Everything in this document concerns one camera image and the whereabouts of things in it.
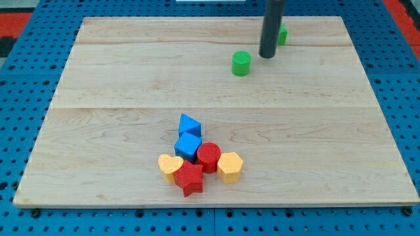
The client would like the green star block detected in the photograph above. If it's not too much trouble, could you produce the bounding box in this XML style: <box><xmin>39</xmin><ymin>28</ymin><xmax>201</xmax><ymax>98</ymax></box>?
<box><xmin>278</xmin><ymin>23</ymin><xmax>288</xmax><ymax>45</ymax></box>

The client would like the red cylinder block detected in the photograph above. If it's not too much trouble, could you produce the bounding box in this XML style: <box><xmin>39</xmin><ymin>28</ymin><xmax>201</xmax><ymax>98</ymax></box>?
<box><xmin>197</xmin><ymin>142</ymin><xmax>221</xmax><ymax>174</ymax></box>

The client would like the light wooden board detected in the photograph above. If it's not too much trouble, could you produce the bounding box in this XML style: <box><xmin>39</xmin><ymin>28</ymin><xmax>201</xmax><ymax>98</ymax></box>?
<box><xmin>13</xmin><ymin>16</ymin><xmax>419</xmax><ymax>208</ymax></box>

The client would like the blue triangle block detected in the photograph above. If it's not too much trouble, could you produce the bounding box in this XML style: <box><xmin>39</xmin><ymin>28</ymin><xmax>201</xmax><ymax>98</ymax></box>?
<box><xmin>178</xmin><ymin>114</ymin><xmax>201</xmax><ymax>138</ymax></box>

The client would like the yellow hexagon block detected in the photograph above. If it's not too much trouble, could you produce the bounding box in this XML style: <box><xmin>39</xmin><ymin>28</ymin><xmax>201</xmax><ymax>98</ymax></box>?
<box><xmin>217</xmin><ymin>152</ymin><xmax>243</xmax><ymax>184</ymax></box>

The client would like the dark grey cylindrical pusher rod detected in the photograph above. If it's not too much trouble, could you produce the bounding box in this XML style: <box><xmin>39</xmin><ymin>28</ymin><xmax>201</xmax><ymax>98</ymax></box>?
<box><xmin>259</xmin><ymin>0</ymin><xmax>285</xmax><ymax>59</ymax></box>

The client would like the blue cube block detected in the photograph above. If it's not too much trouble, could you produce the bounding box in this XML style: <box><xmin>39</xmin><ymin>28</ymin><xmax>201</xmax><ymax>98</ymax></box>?
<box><xmin>174</xmin><ymin>132</ymin><xmax>202</xmax><ymax>164</ymax></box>

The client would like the red star block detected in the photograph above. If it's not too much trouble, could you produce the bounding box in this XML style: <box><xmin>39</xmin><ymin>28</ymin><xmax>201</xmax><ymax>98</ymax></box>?
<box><xmin>173</xmin><ymin>160</ymin><xmax>203</xmax><ymax>197</ymax></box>

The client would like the yellow heart block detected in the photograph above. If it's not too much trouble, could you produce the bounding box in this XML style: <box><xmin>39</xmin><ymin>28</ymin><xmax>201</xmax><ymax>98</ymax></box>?
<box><xmin>158</xmin><ymin>154</ymin><xmax>184</xmax><ymax>184</ymax></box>

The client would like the green cylinder block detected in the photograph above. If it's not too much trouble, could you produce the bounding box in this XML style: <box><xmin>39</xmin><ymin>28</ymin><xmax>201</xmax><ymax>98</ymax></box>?
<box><xmin>231</xmin><ymin>51</ymin><xmax>251</xmax><ymax>77</ymax></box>

